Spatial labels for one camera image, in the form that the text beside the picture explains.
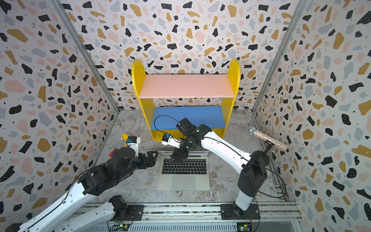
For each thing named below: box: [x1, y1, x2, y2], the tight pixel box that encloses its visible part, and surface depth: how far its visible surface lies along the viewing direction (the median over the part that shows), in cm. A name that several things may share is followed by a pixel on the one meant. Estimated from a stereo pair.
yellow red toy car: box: [121, 132, 129, 141], surface depth 99 cm
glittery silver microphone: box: [246, 126, 289, 151], surface depth 82 cm
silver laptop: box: [156, 150, 211, 191], surface depth 88 cm
